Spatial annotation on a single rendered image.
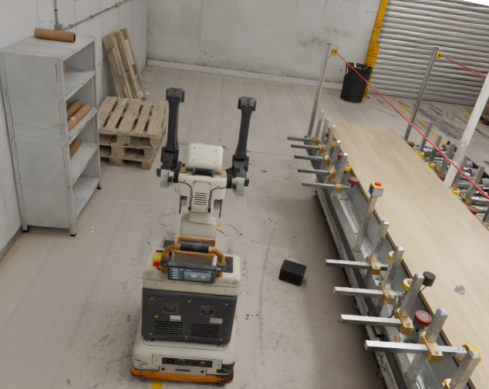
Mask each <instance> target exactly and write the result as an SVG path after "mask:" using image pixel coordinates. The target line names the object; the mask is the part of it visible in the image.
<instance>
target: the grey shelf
mask: <svg viewBox="0 0 489 389"><path fill-rule="evenodd" d="M91 43H92V54H91ZM93 53H94V54H93ZM92 61H93V69H92ZM63 62H65V64H66V69H64V70H63ZM56 71H57V78H56ZM0 77H1V82H2V92H3V97H4V103H5V112H6V118H7V124H8V133H9V139H10V144H11V149H12V160H13V164H14V170H15V179H16V185H17V191H18V197H19V206H20V212H21V216H22V227H23V230H22V231H23V232H28V231H29V228H27V225H36V226H45V227H53V228H70V236H72V237H75V236H76V226H75V223H76V221H77V219H78V217H79V213H80V212H81V211H82V209H83V208H84V207H85V206H86V204H87V202H88V200H89V199H90V197H91V195H92V193H93V192H94V190H95V188H96V186H97V189H99V190H101V188H102V186H101V177H100V157H99V117H98V96H97V76H96V37H94V36H82V35H77V34H76V42H63V41H56V40H50V39H39V38H36V37H35V35H33V36H30V37H28V38H26V39H23V40H21V41H19V42H16V43H14V44H11V45H10V46H6V47H5V48H2V49H0ZM3 78H4V79H3ZM57 80H58V82H57ZM93 97H94V107H93ZM67 100H69V101H70V103H71V104H72V103H73V102H74V101H75V100H82V102H83V105H84V104H85V103H88V104H89V105H90V106H91V111H90V112H88V114H87V115H85V116H84V118H82V119H81V121H80V122H78V124H77V125H75V126H74V128H73V129H71V131H70V132H68V124H67V113H66V101H67ZM59 108H60V114H59ZM94 114H95V126H94ZM60 117H61V123H60ZM61 126H62V133H61ZM63 128H64V129H63ZM95 133H96V143H95ZM64 135H65V136H64ZM76 138H78V139H80V140H81V141H82V144H81V145H80V147H79V149H78V150H77V152H76V153H75V154H74V155H73V157H72V159H71V160H70V154H69V146H70V145H71V143H72V142H73V141H74V140H75V139H76ZM62 147H63V151H62ZM63 154H64V160H63ZM98 159H99V160H98ZM64 163H65V168H64ZM98 166H99V167H98ZM96 169H97V176H96ZM19 173H20V175H19ZM20 177H21V178H20ZM26 222H27V224H26Z"/></svg>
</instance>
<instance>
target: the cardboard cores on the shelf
mask: <svg viewBox="0 0 489 389"><path fill-rule="evenodd" d="M90 111H91V106H90V105H89V104H88V103H85V104H84V105H83V102H82V100H75V101H74V102H73V103H72V104H71V103H70V101H69V100H67V101H66V113H67V124H68V132H70V131H71V129H73V128H74V126H75V125H77V124H78V122H80V121H81V119H82V118H84V116H85V115H87V114H88V112H90ZM81 144H82V141H81V140H80V139H78V138H76V139H75V140H74V141H73V142H72V143H71V145H70V146H69V154H70V160H71V159H72V157H73V155H74V154H75V153H76V152H77V150H78V149H79V147H80V145H81Z"/></svg>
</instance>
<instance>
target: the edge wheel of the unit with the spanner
mask: <svg viewBox="0 0 489 389"><path fill-rule="evenodd" d="M414 320H415V322H416V323H417V324H419V325H421V326H429V325H430V323H431V321H432V317H431V315H430V314H429V313H427V312H424V311H421V310H420V311H417V312H416V314H415V316H414Z"/></svg>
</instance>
